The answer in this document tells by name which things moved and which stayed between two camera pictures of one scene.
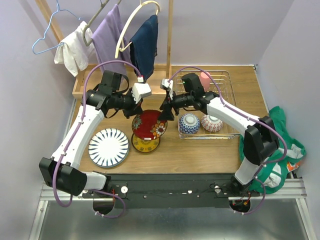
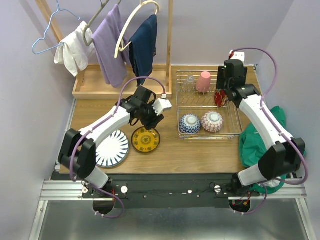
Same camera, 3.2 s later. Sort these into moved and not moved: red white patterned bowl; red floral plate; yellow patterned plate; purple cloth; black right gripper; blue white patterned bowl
Moved: black right gripper; red floral plate
Not moved: yellow patterned plate; red white patterned bowl; blue white patterned bowl; purple cloth
